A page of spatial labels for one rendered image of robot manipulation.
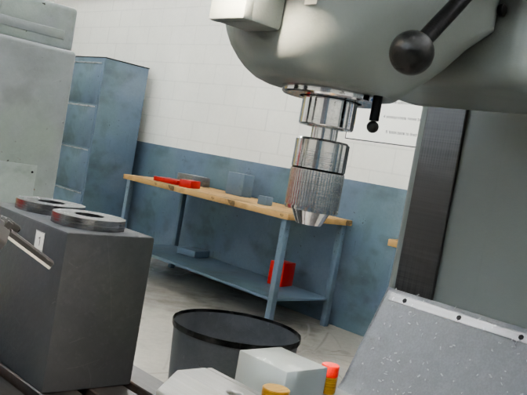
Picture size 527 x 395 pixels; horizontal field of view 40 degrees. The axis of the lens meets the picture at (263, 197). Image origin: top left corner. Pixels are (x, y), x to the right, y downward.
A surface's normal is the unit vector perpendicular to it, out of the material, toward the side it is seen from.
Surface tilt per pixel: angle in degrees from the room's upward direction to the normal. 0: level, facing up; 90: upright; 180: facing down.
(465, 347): 63
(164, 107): 90
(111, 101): 90
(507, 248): 90
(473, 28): 108
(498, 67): 99
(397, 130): 90
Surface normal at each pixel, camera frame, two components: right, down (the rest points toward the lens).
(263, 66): -0.55, 0.78
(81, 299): 0.68, 0.16
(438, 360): -0.57, -0.51
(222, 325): 0.22, 0.03
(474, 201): -0.71, -0.09
